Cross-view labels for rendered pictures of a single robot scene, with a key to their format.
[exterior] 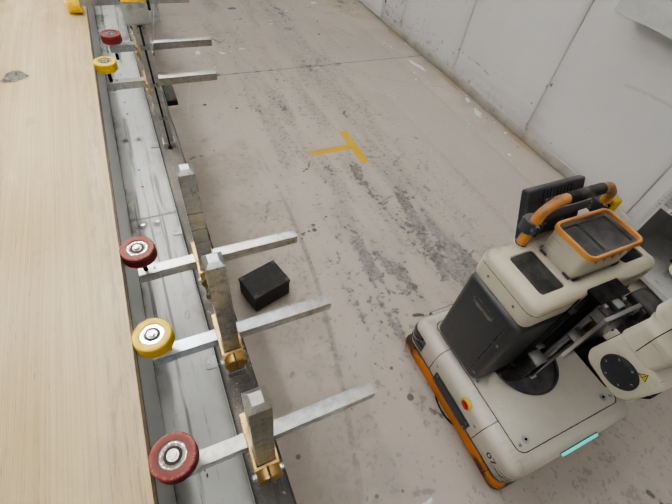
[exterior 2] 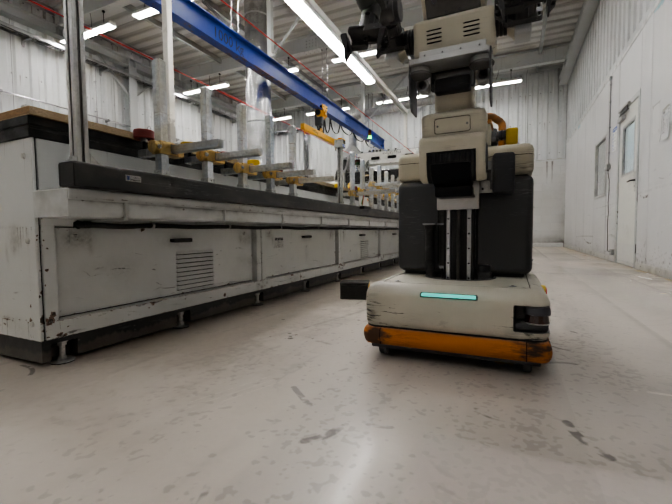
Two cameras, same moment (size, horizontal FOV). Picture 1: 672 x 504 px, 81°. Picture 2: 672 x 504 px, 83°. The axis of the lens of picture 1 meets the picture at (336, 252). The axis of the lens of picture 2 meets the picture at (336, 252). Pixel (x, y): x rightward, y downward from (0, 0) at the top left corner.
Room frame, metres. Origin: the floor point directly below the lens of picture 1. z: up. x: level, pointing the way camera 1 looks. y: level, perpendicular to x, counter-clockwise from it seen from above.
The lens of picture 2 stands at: (-0.52, -1.83, 0.47)
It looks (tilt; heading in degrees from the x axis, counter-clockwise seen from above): 3 degrees down; 56
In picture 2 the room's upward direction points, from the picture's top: 1 degrees counter-clockwise
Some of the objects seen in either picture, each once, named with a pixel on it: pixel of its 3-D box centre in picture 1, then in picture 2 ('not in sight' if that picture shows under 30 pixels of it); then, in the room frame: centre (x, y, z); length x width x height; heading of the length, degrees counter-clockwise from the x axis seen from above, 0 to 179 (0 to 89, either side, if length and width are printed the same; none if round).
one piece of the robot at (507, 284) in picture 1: (546, 300); (462, 204); (0.87, -0.77, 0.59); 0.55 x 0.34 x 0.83; 121
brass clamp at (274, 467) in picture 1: (260, 445); (245, 169); (0.20, 0.09, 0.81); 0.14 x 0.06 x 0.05; 31
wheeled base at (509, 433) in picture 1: (509, 372); (459, 305); (0.79, -0.81, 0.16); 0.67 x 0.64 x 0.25; 31
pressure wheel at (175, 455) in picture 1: (178, 462); not in sight; (0.14, 0.22, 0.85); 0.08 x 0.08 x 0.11
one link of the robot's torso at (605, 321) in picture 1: (634, 345); (472, 174); (0.68, -0.95, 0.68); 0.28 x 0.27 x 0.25; 121
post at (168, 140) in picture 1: (155, 90); (340, 176); (1.24, 0.72, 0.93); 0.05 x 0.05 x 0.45; 31
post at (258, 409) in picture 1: (262, 444); (242, 151); (0.18, 0.07, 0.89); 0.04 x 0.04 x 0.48; 31
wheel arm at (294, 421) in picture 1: (281, 427); (255, 169); (0.24, 0.05, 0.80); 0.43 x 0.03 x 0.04; 121
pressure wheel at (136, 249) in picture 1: (142, 261); not in sight; (0.57, 0.48, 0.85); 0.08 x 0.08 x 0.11
